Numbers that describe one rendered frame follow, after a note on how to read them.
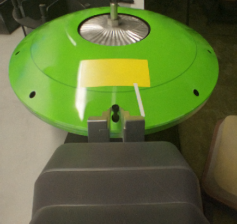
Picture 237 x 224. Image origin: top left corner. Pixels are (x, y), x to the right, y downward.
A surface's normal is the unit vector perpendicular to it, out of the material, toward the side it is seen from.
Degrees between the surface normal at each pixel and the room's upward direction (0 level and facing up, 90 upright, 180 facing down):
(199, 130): 0
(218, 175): 0
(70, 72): 17
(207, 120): 0
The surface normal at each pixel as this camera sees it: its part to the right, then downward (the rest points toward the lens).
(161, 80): 0.17, -0.37
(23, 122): 0.01, -0.65
